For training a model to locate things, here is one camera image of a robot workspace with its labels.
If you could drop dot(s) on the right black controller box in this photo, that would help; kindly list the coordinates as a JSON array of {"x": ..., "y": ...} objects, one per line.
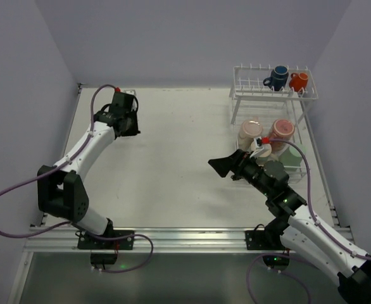
[{"x": 276, "y": 262}]

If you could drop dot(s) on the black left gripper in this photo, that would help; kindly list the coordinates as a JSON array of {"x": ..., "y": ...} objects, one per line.
[{"x": 130, "y": 127}]

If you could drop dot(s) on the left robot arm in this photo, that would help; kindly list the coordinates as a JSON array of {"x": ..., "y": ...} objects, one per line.
[{"x": 60, "y": 188}]

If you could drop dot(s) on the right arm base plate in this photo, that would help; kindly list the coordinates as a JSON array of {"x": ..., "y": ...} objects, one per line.
[{"x": 261, "y": 239}]

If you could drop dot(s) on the aluminium mounting rail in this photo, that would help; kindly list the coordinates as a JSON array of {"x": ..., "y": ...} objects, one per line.
[{"x": 165, "y": 240}]

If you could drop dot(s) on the orange mug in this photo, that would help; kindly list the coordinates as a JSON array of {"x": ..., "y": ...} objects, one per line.
[{"x": 299, "y": 82}]

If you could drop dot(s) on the pink patterned mug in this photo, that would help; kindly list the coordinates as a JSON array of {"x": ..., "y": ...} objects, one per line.
[{"x": 281, "y": 129}]

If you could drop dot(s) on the black controller box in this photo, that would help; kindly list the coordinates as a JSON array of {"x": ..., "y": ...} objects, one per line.
[
  {"x": 276, "y": 262},
  {"x": 102, "y": 260}
]

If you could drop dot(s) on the mint green cup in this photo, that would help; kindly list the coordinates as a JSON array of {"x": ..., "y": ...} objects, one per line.
[{"x": 291, "y": 158}]

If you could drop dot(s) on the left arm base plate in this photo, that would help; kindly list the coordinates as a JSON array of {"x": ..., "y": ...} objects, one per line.
[{"x": 117, "y": 240}]

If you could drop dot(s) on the light pink ribbed mug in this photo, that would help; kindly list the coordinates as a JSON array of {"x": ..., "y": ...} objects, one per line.
[{"x": 249, "y": 129}]

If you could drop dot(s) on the cream mug with teal base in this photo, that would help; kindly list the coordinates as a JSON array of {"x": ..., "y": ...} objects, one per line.
[{"x": 261, "y": 160}]

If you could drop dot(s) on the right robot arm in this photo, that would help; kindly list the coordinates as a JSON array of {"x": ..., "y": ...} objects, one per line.
[{"x": 297, "y": 227}]

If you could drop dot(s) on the white wire dish rack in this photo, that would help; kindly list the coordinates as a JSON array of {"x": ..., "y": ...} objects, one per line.
[{"x": 250, "y": 98}]

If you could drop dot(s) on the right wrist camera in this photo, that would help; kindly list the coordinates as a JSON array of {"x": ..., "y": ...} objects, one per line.
[{"x": 259, "y": 145}]

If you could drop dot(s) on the dark blue mug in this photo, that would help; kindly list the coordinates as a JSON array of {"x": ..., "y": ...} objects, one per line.
[{"x": 277, "y": 79}]

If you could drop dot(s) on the left black controller box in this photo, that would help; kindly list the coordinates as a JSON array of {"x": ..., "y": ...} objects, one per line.
[{"x": 102, "y": 260}]

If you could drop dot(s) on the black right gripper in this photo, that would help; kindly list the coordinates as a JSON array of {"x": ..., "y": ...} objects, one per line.
[{"x": 237, "y": 164}]

